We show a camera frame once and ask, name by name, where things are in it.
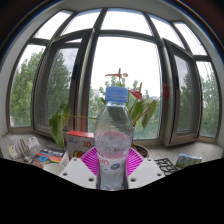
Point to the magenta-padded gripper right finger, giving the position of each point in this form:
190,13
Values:
142,170

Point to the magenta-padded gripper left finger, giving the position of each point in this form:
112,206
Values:
81,171

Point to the clear plastic water bottle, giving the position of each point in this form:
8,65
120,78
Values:
113,133

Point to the black grid mat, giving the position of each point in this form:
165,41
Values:
166,165

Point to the white and red carton box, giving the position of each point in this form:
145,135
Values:
79,144

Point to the colourful flat book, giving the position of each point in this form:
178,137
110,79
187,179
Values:
48,156

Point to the light blue small box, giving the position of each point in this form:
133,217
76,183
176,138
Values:
188,160

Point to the potted plant in white pot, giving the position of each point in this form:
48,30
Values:
143,110

